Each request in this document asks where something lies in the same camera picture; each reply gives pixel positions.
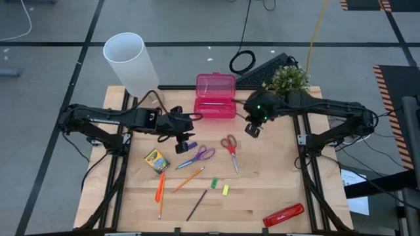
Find black right frame rails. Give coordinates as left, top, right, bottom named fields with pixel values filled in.
left=289, top=98, right=354, bottom=232

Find white cable loop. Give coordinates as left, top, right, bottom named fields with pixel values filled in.
left=342, top=124, right=373, bottom=146

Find black keyboard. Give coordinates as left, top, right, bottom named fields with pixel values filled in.
left=235, top=52, right=298, bottom=89

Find small potted green plant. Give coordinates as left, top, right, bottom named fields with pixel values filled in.
left=262, top=64, right=311, bottom=96

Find white shade table lamp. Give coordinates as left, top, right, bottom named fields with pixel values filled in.
left=102, top=31, right=166, bottom=109

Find pink plastic pencil case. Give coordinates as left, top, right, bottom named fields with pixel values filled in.
left=193, top=71, right=238, bottom=120

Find white floor cable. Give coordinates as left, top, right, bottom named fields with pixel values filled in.
left=0, top=0, right=33, bottom=43

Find orange marker pen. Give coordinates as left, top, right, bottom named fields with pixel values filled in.
left=154, top=171, right=166, bottom=203

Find black yellow hazard mat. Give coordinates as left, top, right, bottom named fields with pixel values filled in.
left=339, top=0, right=420, bottom=13
left=372, top=64, right=420, bottom=171

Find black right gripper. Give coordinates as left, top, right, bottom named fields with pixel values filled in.
left=230, top=89, right=287, bottom=139

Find black coiled hanging cable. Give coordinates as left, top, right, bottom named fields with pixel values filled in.
left=228, top=0, right=257, bottom=76

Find red stapler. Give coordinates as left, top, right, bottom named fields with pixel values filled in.
left=262, top=203, right=306, bottom=229

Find yellow orange pencil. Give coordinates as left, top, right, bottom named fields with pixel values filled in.
left=172, top=166, right=206, bottom=194
left=157, top=174, right=166, bottom=220

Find black frame rails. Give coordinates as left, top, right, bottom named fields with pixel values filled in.
left=77, top=86, right=139, bottom=231
left=289, top=98, right=354, bottom=232

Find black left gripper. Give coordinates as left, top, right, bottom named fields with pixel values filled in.
left=156, top=106, right=197, bottom=155

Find red handled scissors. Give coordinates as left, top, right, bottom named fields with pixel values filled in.
left=220, top=134, right=240, bottom=175

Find grey metal post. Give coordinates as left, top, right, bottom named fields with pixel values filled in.
left=401, top=95, right=420, bottom=236

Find purple handled scissors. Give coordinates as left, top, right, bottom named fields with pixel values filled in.
left=174, top=144, right=217, bottom=171

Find green yellow crayon box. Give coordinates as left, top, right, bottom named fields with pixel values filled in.
left=144, top=147, right=171, bottom=175

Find yellow hanging cable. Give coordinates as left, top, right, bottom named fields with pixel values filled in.
left=305, top=0, right=329, bottom=75

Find grey blue floor object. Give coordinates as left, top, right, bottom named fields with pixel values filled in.
left=0, top=68, right=22, bottom=79

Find dark grey pencil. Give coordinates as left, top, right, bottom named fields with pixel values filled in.
left=185, top=187, right=211, bottom=222

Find black left frame rails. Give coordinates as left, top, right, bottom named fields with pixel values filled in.
left=77, top=86, right=139, bottom=231

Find black metal beam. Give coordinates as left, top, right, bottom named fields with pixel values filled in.
left=343, top=169, right=420, bottom=200

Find white paper sheet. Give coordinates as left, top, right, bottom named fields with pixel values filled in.
left=340, top=168, right=371, bottom=216

